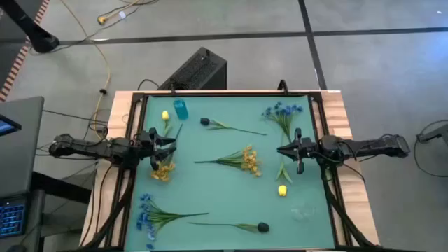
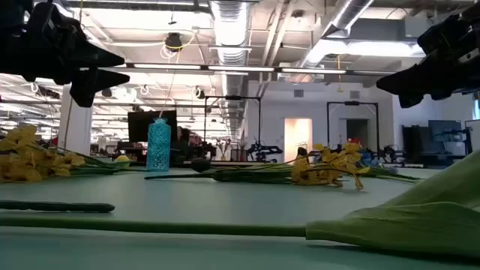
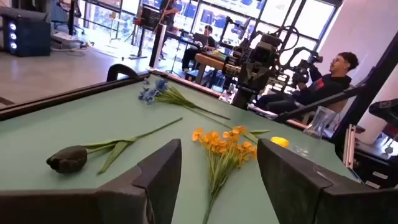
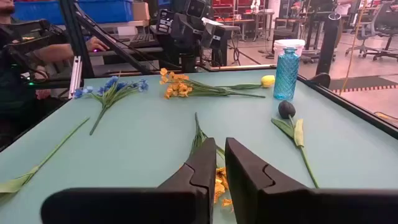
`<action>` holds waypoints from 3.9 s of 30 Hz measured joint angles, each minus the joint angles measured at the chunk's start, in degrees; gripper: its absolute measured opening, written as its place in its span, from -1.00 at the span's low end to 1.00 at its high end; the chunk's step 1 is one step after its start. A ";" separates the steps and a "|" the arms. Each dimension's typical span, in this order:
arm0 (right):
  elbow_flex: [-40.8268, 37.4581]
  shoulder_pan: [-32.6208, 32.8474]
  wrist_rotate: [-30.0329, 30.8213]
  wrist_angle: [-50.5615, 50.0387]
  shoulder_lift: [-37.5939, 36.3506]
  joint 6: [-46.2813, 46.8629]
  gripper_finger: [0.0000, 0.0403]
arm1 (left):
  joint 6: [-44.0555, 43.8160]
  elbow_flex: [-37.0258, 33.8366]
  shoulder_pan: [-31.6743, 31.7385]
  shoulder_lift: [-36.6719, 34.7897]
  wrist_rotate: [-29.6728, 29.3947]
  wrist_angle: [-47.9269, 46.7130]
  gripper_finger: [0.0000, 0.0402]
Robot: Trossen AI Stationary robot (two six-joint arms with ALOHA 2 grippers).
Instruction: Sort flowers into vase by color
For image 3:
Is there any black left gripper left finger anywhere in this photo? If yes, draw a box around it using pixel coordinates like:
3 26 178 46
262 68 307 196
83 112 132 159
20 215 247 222
0 139 183 224

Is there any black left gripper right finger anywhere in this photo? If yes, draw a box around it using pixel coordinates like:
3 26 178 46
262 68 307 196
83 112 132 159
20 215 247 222
257 139 398 224

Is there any yellow artificial tulip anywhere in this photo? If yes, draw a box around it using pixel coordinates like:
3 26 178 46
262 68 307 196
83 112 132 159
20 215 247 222
217 119 290 149

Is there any yellow artificial flower bunch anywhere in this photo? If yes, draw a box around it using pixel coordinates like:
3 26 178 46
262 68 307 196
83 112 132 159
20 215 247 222
191 125 259 224

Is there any blue artificial flower bunch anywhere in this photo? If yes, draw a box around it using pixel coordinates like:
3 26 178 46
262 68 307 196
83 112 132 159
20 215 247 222
138 77 231 121

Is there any black artificial tulip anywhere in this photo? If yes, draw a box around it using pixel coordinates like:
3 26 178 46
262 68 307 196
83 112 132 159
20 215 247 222
45 116 184 175

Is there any clear glass vase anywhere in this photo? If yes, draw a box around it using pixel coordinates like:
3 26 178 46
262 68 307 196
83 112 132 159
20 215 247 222
292 105 338 180

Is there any wooden desk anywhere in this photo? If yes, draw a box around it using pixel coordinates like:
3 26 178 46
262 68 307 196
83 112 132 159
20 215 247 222
194 52 237 85

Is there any person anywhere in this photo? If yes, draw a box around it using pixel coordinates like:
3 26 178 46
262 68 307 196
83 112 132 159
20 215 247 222
158 0 181 32
181 24 218 74
49 0 82 34
254 51 360 114

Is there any silver aluminium extrusion piece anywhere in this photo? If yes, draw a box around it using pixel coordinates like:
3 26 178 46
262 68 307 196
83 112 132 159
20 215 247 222
343 124 358 169

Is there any white upright panel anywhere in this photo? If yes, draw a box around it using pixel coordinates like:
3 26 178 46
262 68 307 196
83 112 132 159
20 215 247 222
148 23 168 69

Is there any green table mat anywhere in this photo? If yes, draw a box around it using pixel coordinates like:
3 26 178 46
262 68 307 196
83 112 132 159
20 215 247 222
0 74 358 224

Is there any computer tower with lit fans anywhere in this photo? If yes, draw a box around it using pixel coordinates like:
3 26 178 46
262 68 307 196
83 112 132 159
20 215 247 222
0 7 52 57

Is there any black cable loop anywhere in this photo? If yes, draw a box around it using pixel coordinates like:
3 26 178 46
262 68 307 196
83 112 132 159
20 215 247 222
106 63 141 82

